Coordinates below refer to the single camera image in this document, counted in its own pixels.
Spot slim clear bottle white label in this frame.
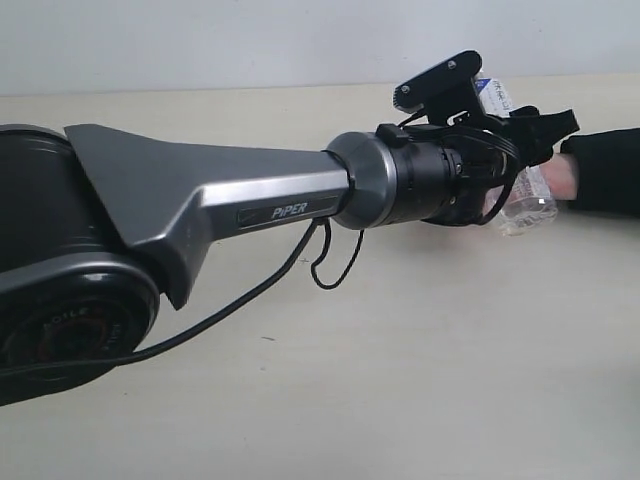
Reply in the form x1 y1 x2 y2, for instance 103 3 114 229
476 73 558 236

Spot person's open bare hand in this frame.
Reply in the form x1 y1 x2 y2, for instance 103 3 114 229
481 153 580 213

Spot black sleeved forearm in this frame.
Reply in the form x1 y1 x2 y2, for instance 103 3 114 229
560 128 639 218

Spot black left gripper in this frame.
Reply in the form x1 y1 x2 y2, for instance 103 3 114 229
393 50 579 226

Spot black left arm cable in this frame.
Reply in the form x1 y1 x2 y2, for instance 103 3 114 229
0 114 519 382

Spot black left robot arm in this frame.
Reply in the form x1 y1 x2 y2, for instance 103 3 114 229
1 50 578 405

